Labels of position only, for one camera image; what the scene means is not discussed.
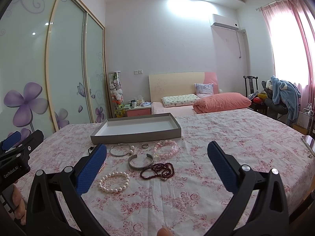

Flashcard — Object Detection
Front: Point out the white mug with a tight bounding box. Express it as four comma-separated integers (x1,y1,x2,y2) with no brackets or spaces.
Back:
130,100,137,109

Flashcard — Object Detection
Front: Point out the dark red bead bracelet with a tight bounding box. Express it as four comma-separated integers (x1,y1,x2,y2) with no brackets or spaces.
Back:
140,162,175,182

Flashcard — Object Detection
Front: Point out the beige pink headboard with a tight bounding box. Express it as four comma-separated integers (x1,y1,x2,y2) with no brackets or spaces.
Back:
148,72,221,102

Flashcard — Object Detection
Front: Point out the pink nightstand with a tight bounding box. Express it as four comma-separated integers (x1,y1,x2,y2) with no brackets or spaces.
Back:
124,104,151,117

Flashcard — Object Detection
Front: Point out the right hand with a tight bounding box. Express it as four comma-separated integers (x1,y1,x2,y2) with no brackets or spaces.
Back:
157,227,173,236

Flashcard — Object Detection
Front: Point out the pink bead bracelet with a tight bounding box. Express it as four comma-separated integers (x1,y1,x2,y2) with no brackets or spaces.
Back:
151,139,180,161

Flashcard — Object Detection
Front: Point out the wall switch plate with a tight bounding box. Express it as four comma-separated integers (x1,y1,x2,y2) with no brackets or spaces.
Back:
134,70,143,75

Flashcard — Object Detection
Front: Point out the white air conditioner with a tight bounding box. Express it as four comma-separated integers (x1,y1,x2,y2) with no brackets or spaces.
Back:
210,14,239,31

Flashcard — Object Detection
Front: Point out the sliding wardrobe with flowers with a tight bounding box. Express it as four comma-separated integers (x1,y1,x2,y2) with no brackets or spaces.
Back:
1,0,109,138

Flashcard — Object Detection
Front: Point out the grey cardboard tray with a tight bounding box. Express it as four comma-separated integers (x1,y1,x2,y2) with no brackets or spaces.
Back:
90,113,182,144

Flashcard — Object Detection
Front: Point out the blue plush robe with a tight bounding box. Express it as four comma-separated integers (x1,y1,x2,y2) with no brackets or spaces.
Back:
270,76,301,126

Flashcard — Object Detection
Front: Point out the purple patterned pillow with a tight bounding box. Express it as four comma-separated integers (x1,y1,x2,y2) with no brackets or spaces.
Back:
194,83,214,98

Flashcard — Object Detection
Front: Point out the pink bed sheet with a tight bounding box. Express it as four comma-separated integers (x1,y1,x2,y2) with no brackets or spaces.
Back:
151,102,197,117

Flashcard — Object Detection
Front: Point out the folded salmon quilt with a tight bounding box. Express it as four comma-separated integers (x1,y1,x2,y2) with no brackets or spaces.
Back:
193,92,251,114

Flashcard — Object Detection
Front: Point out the silver cuff bangle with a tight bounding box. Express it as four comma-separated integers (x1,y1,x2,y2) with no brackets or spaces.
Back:
128,153,154,171

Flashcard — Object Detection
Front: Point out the pink curtain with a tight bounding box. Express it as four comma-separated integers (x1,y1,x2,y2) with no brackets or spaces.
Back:
258,0,314,107

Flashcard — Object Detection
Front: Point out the floral bedspread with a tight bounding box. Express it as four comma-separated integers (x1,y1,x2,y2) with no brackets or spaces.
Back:
14,108,315,236

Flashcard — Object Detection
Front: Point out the dark wooden chair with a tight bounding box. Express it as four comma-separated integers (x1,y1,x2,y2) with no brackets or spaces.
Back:
243,75,268,114

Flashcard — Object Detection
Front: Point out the left hand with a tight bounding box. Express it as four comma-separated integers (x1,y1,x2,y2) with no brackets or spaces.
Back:
12,184,27,225

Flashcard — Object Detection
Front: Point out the floral pillow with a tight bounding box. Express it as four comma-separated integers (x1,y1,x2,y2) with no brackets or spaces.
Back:
162,94,199,107

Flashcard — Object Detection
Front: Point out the white pearl bracelet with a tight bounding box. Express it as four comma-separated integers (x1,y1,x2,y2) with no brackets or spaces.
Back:
98,171,131,194

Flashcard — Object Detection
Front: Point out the plush toy display tube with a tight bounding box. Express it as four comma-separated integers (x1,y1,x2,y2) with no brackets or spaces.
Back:
108,71,125,118

